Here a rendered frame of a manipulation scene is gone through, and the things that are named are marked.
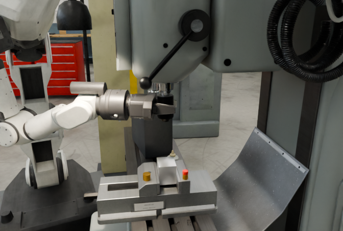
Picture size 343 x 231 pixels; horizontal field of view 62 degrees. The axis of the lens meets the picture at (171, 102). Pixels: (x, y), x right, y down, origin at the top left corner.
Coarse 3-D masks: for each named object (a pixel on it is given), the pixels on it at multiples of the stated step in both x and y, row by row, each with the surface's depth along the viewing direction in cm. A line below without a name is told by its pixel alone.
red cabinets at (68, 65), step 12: (60, 48) 493; (72, 48) 494; (60, 60) 499; (72, 60) 500; (60, 72) 505; (72, 72) 506; (84, 72) 554; (12, 84) 506; (48, 84) 510; (60, 84) 511
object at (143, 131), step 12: (132, 120) 131; (144, 120) 112; (156, 120) 114; (132, 132) 134; (144, 132) 113; (156, 132) 115; (168, 132) 117; (144, 144) 115; (156, 144) 116; (168, 144) 119; (144, 156) 117; (156, 156) 118
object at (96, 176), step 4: (92, 172) 205; (96, 172) 205; (100, 172) 205; (92, 176) 200; (96, 176) 200; (100, 176) 200; (104, 176) 201; (92, 180) 195; (96, 180) 195; (96, 184) 191; (96, 188) 187; (0, 192) 182; (96, 192) 182; (0, 196) 178; (0, 200) 174; (0, 204) 171; (0, 208) 168
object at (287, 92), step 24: (312, 24) 74; (264, 72) 99; (264, 96) 100; (288, 96) 86; (312, 96) 75; (336, 96) 71; (264, 120) 101; (288, 120) 87; (312, 120) 75; (336, 120) 72; (288, 144) 88; (312, 144) 77; (336, 144) 73; (312, 168) 78; (336, 168) 75; (312, 192) 79; (336, 192) 77; (288, 216) 89; (312, 216) 81; (336, 216) 79
